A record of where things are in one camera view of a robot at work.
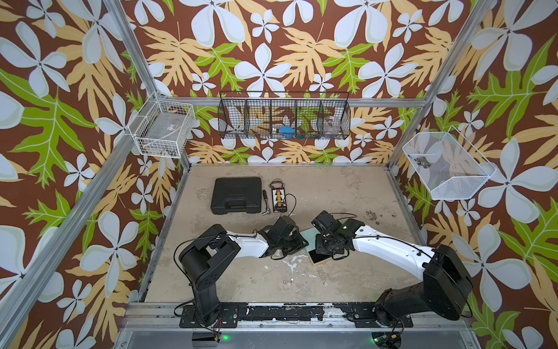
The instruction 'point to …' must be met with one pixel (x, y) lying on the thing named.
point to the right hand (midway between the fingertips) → (316, 247)
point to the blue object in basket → (287, 131)
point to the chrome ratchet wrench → (266, 201)
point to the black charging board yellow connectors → (278, 200)
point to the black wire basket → (284, 115)
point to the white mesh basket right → (450, 167)
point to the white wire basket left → (162, 128)
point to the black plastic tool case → (237, 195)
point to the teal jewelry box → (309, 236)
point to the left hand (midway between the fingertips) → (310, 242)
